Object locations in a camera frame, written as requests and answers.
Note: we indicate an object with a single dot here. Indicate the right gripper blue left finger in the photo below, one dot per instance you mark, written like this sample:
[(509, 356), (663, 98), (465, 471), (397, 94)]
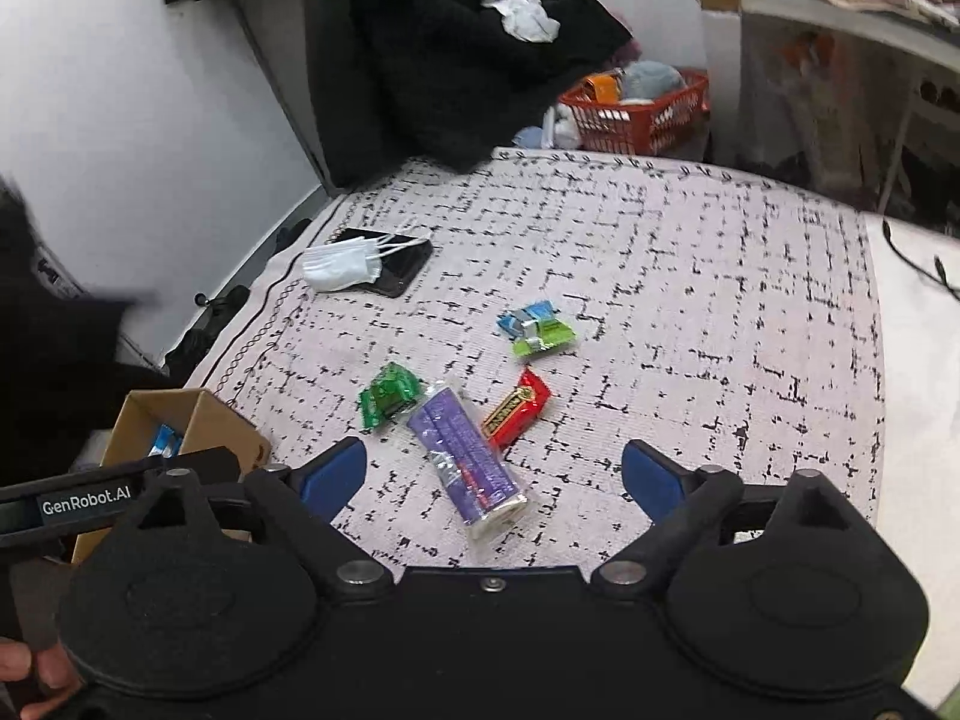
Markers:
[(297, 506)]

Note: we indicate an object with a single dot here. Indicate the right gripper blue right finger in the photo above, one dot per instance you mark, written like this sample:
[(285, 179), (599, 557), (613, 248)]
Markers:
[(683, 505)]

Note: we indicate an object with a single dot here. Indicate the purple wafer pack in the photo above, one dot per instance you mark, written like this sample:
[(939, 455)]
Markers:
[(487, 497)]

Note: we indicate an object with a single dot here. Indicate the red candy bar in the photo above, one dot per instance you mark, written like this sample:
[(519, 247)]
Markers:
[(515, 413)]

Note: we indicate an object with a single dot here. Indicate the blue clear rice cracker pack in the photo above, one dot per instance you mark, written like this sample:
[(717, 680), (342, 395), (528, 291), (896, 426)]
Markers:
[(167, 442)]

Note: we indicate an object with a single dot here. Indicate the person left hand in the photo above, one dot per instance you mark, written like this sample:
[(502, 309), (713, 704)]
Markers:
[(49, 674)]

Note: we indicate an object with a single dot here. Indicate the brown cardboard box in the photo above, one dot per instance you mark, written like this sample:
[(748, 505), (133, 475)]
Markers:
[(199, 418)]

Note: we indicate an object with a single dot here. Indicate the dark green snack packet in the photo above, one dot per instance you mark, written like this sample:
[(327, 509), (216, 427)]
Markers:
[(392, 391)]

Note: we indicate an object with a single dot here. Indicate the patterned white bed cover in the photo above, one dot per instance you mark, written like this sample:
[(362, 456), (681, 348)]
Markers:
[(719, 317)]

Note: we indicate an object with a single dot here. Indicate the blue green candy packet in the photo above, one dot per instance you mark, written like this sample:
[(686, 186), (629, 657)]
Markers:
[(535, 329)]

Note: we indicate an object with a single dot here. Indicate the white face mask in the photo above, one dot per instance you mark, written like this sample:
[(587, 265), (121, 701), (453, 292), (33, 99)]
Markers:
[(329, 268)]

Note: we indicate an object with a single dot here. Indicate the black smartphone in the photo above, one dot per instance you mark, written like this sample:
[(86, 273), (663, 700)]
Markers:
[(401, 258)]

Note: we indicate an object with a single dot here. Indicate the red plastic basket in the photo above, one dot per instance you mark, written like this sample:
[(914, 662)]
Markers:
[(643, 129)]

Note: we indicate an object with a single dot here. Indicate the white shelf unit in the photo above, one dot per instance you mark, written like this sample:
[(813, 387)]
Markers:
[(824, 92)]

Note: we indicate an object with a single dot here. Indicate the black clothing pile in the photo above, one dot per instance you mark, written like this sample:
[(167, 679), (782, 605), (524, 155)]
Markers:
[(447, 80)]

